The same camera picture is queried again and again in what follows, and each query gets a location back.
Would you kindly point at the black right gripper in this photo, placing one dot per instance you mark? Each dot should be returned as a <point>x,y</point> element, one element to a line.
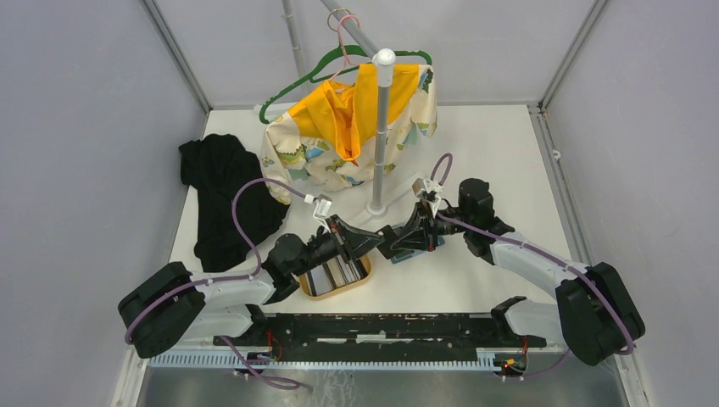
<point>414,235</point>

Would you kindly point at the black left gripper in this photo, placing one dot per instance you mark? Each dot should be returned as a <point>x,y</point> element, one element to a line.
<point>357,242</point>

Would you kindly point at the yellow box of cards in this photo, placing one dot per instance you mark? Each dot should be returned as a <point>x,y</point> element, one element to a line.
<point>334,277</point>

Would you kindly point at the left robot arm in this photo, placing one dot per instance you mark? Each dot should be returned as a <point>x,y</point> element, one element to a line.
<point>175,305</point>

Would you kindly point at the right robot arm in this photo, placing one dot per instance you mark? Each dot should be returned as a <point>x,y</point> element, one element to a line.
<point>593,313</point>

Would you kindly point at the yellow dinosaur print shirt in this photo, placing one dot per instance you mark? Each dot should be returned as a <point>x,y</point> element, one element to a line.
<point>328,137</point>

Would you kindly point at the black garment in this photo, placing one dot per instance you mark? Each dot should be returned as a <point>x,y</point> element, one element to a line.
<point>217,167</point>

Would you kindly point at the green clothes hanger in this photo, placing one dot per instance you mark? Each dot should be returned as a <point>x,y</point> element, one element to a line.
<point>312,77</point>

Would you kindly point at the white clothes rack stand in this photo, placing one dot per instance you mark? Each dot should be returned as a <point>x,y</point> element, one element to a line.
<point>379,202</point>

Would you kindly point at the pink clothes hanger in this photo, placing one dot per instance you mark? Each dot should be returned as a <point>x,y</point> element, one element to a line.
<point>348,64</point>

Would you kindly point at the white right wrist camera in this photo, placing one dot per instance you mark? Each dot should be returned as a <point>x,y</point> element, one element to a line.
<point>428,192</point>

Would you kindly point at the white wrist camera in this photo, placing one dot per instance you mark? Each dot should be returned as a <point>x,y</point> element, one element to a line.
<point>428,192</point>
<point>321,210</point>

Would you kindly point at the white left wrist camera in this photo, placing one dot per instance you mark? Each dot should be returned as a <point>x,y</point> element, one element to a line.
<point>321,210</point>

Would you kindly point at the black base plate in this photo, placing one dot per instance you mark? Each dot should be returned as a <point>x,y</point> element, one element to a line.
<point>381,337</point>

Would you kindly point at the white slotted cable duct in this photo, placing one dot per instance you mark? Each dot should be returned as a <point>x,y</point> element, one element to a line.
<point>225,358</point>

